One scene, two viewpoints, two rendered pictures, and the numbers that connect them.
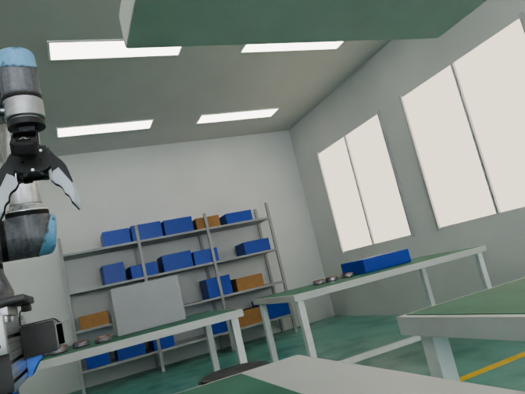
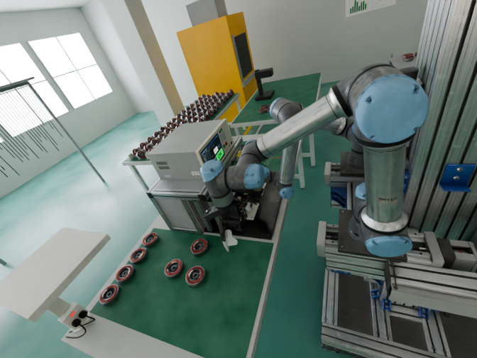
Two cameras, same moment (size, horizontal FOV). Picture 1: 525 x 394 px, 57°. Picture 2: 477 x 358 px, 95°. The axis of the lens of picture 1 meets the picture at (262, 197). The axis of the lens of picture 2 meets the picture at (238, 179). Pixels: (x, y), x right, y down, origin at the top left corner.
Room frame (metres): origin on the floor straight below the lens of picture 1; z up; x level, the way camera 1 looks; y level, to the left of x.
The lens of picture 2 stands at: (1.46, 0.13, 1.84)
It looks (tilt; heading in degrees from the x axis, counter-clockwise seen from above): 35 degrees down; 143
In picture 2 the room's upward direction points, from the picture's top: 18 degrees counter-clockwise
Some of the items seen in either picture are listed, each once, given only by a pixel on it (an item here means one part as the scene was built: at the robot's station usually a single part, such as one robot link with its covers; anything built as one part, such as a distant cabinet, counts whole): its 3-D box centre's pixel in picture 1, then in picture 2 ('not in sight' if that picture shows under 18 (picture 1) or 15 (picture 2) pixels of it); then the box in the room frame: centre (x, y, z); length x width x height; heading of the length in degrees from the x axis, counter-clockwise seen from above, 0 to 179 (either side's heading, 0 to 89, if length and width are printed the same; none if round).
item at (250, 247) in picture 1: (252, 248); not in sight; (7.56, 0.33, 1.37); 0.42 x 0.42 x 0.19; 24
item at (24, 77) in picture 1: (19, 78); (216, 178); (0.94, 0.44, 1.45); 0.09 x 0.08 x 0.11; 29
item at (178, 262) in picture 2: not in sight; (174, 268); (0.46, 0.22, 0.77); 0.11 x 0.11 x 0.04
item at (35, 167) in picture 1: (30, 151); (230, 212); (0.94, 0.44, 1.29); 0.09 x 0.08 x 0.12; 22
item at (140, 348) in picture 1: (129, 349); not in sight; (6.75, 2.23, 0.38); 0.42 x 0.36 x 0.21; 24
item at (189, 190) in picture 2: not in sight; (199, 164); (0.21, 0.79, 1.09); 0.68 x 0.44 x 0.05; 113
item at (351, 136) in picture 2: not in sight; (363, 134); (1.12, 1.26, 1.20); 0.13 x 0.12 x 0.14; 146
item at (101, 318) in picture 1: (93, 320); not in sight; (6.61, 2.58, 0.87); 0.40 x 0.36 x 0.17; 23
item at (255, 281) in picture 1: (245, 283); not in sight; (7.48, 0.54, 0.87); 0.42 x 0.40 x 0.19; 112
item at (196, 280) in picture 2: not in sight; (195, 275); (0.62, 0.27, 0.77); 0.11 x 0.11 x 0.04
